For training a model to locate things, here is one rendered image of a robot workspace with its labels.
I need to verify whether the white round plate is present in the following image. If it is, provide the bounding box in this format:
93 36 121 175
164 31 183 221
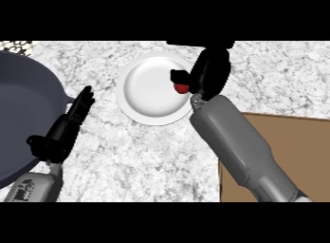
115 51 199 126

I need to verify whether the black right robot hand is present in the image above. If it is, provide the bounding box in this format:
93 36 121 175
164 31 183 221
167 40 236 102

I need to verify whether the brown wooden tray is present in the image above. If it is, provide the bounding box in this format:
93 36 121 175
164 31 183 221
218 112 330 203

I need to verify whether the black and white patterned object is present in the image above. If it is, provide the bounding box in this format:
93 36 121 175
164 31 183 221
0 41 34 57

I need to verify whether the dark grey pan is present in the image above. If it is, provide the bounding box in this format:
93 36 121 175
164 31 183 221
0 48 77 196

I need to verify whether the red tomato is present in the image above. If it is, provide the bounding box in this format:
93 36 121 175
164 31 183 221
174 83 190 95

